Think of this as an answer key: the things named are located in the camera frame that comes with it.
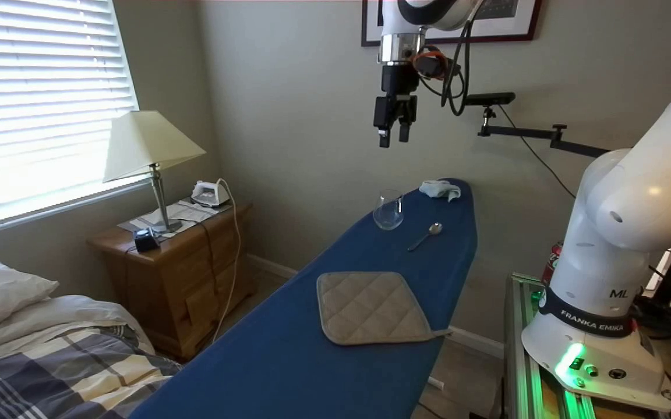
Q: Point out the clear glass cup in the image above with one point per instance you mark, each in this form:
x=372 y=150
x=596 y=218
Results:
x=387 y=216

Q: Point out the wooden nightstand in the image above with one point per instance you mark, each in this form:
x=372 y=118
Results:
x=173 y=287

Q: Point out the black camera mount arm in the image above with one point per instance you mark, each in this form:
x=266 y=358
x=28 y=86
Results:
x=490 y=99

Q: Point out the grey quilted pot holder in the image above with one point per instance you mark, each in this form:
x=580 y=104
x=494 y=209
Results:
x=372 y=305

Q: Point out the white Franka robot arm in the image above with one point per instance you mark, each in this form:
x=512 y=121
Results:
x=622 y=218

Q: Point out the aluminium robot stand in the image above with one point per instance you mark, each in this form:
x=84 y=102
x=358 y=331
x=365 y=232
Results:
x=521 y=363

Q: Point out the papers on nightstand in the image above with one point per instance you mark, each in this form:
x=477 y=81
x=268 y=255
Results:
x=185 y=213

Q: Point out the beige shade table lamp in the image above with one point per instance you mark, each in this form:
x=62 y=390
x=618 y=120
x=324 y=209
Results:
x=149 y=141

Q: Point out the small black alarm clock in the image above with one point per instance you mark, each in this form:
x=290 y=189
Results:
x=145 y=241

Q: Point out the white crumpled cloth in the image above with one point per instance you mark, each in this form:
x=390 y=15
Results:
x=438 y=189

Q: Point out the blue ironing board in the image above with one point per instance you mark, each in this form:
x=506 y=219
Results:
x=273 y=363

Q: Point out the white bed sheet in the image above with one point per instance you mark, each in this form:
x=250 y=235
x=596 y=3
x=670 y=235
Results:
x=63 y=316

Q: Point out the dark framed wall picture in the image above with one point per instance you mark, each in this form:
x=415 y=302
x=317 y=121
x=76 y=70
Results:
x=506 y=25

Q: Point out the white window blinds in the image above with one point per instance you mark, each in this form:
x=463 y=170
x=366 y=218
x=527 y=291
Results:
x=40 y=102

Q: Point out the white clothes iron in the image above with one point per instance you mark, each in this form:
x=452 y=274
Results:
x=210 y=195

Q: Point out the silver spoon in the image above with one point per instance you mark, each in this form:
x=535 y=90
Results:
x=428 y=233

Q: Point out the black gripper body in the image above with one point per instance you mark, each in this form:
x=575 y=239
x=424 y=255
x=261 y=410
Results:
x=395 y=90

